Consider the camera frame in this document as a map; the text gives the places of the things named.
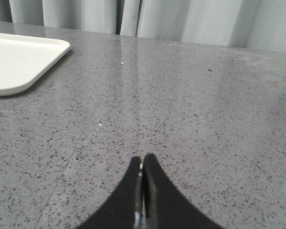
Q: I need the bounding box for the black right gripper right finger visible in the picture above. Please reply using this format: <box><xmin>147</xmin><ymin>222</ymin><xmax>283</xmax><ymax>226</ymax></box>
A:
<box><xmin>143</xmin><ymin>154</ymin><xmax>221</xmax><ymax>229</ymax></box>

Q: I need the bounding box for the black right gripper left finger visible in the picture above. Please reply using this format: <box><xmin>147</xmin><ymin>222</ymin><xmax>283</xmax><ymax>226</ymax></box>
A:
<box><xmin>78</xmin><ymin>156</ymin><xmax>143</xmax><ymax>229</ymax></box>

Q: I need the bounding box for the cream rectangular plastic tray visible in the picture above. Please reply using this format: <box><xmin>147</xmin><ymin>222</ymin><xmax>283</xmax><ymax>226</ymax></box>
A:
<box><xmin>0</xmin><ymin>33</ymin><xmax>71</xmax><ymax>96</ymax></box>

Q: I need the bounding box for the grey pleated curtain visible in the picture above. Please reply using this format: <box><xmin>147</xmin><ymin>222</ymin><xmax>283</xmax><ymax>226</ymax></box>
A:
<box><xmin>0</xmin><ymin>0</ymin><xmax>286</xmax><ymax>52</ymax></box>

